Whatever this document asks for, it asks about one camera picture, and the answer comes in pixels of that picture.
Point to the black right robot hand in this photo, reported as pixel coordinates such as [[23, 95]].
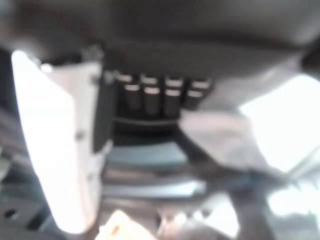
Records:
[[62, 125]]

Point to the dark grey washing machine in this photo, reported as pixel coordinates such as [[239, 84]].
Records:
[[150, 175]]

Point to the white garment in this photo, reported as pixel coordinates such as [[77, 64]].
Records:
[[240, 140]]

